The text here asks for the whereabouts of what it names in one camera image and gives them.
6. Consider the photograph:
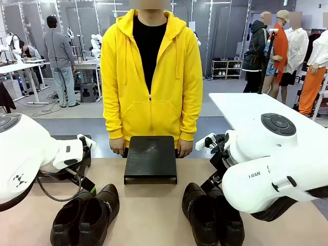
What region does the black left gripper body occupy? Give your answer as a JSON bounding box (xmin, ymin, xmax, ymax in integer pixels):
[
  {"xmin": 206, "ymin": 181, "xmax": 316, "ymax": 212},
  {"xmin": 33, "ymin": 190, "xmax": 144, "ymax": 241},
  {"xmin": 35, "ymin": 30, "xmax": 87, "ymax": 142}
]
[{"xmin": 37, "ymin": 166, "xmax": 86, "ymax": 186}]

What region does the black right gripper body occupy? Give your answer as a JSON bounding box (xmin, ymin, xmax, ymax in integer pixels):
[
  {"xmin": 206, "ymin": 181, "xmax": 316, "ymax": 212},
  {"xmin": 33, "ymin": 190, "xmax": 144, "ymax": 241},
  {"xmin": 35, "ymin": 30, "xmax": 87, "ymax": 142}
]
[{"xmin": 209, "ymin": 133, "xmax": 233, "ymax": 180}]

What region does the black buckled leather shoe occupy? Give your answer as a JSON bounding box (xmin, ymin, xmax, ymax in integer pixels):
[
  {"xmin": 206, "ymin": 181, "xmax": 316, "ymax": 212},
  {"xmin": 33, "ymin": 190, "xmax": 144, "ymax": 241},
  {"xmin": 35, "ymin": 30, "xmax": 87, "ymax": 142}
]
[
  {"xmin": 77, "ymin": 183, "xmax": 120, "ymax": 246},
  {"xmin": 50, "ymin": 191, "xmax": 96, "ymax": 246}
]

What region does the black shoe stand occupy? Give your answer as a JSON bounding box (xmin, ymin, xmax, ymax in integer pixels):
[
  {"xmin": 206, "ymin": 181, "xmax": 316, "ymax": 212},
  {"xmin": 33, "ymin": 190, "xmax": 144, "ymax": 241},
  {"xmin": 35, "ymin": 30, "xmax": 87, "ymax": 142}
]
[
  {"xmin": 50, "ymin": 134, "xmax": 92, "ymax": 180},
  {"xmin": 124, "ymin": 135, "xmax": 178, "ymax": 185}
]

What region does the person in yellow hoodie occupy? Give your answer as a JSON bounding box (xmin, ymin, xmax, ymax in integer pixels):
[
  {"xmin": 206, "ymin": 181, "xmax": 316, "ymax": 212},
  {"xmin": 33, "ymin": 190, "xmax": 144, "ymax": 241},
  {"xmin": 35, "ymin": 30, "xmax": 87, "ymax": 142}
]
[{"xmin": 100, "ymin": 9, "xmax": 203, "ymax": 158}]

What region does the seated person in gray hoodie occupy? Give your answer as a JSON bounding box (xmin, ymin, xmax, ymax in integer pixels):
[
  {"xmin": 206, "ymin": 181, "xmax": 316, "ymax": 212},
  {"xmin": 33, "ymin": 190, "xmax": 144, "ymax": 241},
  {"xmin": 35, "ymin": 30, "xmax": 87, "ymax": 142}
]
[{"xmin": 18, "ymin": 40, "xmax": 45, "ymax": 91}]

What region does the person's left hand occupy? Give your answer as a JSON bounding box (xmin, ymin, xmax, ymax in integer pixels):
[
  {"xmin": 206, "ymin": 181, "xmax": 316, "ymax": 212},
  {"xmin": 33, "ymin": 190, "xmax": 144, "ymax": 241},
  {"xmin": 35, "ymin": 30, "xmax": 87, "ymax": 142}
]
[{"xmin": 176, "ymin": 139, "xmax": 194, "ymax": 159}]

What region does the person's right hand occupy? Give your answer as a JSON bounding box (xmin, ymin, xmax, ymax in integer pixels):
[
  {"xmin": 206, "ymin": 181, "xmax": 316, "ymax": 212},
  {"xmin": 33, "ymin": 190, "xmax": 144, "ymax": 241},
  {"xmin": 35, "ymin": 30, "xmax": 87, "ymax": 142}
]
[{"xmin": 109, "ymin": 138, "xmax": 128, "ymax": 156}]

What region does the black leather loafer shoe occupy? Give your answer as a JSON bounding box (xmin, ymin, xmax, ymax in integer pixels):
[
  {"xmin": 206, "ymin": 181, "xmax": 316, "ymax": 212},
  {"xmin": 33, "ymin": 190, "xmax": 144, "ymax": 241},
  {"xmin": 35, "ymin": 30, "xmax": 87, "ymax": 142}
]
[
  {"xmin": 206, "ymin": 186, "xmax": 245, "ymax": 246},
  {"xmin": 181, "ymin": 182, "xmax": 220, "ymax": 246}
]

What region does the white table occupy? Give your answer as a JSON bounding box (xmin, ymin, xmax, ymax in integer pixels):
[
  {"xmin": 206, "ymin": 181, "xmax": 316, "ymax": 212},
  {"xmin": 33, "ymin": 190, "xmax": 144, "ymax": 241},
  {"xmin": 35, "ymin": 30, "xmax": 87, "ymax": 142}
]
[{"xmin": 208, "ymin": 92, "xmax": 328, "ymax": 154}]

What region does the white shoe rack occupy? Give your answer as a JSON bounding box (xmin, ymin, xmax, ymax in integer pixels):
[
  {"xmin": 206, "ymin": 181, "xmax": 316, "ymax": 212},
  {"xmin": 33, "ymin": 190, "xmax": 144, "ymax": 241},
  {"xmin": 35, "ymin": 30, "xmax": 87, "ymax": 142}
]
[{"xmin": 211, "ymin": 57, "xmax": 243, "ymax": 80}]

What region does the black step stool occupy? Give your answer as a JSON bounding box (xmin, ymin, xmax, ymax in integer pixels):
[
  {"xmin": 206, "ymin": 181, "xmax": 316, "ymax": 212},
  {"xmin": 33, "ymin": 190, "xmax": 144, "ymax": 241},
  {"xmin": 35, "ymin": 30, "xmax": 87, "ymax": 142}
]
[{"xmin": 79, "ymin": 82, "xmax": 97, "ymax": 104}]

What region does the dark hanging garment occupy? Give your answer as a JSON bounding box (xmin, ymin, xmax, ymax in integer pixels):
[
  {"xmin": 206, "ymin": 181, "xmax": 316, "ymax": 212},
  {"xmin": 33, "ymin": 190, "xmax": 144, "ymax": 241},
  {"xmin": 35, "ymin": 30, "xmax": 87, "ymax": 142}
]
[{"xmin": 0, "ymin": 81, "xmax": 17, "ymax": 114}]

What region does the black tripod pole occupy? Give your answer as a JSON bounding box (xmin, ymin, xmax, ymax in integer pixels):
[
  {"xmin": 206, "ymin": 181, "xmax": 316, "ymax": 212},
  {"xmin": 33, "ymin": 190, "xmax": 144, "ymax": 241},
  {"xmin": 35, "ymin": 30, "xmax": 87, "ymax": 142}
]
[{"xmin": 257, "ymin": 28, "xmax": 279, "ymax": 95}]

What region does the mannequin in dark jacket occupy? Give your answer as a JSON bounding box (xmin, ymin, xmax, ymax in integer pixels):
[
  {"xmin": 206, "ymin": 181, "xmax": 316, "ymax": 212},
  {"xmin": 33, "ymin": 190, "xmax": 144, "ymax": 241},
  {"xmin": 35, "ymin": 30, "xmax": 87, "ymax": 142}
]
[{"xmin": 241, "ymin": 11, "xmax": 273, "ymax": 94}]

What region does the white desk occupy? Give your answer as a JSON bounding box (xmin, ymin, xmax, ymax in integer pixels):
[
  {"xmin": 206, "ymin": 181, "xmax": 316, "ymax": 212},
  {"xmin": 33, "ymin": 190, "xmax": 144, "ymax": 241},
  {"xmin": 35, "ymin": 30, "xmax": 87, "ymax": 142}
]
[{"xmin": 0, "ymin": 62, "xmax": 51, "ymax": 105}]

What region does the mannequin in orange trousers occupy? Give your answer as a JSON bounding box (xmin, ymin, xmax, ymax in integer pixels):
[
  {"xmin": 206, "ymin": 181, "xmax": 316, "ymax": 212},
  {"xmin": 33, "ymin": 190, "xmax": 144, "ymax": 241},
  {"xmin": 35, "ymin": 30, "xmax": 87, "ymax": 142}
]
[{"xmin": 298, "ymin": 19, "xmax": 328, "ymax": 116}]

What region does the mannequin in orange top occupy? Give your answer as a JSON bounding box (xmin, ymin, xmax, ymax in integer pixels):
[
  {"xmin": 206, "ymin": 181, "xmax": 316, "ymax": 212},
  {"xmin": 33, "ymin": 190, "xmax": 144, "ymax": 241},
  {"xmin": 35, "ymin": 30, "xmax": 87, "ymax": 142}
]
[{"xmin": 261, "ymin": 9, "xmax": 291, "ymax": 100}]

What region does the standing man in gray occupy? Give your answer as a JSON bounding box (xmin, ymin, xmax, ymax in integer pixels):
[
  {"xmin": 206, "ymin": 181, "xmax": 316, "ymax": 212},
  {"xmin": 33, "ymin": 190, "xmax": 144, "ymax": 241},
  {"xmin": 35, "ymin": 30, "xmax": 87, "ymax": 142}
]
[{"xmin": 43, "ymin": 14, "xmax": 77, "ymax": 108}]

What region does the mannequin in white shirt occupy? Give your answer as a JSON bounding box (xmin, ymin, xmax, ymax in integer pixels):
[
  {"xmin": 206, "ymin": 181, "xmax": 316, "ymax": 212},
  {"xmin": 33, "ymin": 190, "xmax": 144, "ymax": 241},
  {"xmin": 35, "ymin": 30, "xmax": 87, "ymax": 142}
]
[{"xmin": 280, "ymin": 11, "xmax": 310, "ymax": 105}]

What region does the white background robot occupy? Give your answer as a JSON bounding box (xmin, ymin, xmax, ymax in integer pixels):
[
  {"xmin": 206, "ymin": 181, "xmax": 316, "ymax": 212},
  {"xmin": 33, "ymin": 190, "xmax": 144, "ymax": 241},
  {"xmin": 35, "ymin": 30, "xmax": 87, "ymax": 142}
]
[
  {"xmin": 0, "ymin": 31, "xmax": 22, "ymax": 64},
  {"xmin": 90, "ymin": 33, "xmax": 104, "ymax": 57}
]

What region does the black cable hose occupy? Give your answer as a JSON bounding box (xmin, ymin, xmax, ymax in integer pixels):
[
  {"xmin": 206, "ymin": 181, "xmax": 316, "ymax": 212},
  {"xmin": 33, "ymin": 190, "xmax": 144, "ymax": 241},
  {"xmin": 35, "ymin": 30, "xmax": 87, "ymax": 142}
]
[
  {"xmin": 252, "ymin": 189, "xmax": 328, "ymax": 222},
  {"xmin": 35, "ymin": 174, "xmax": 87, "ymax": 203}
]

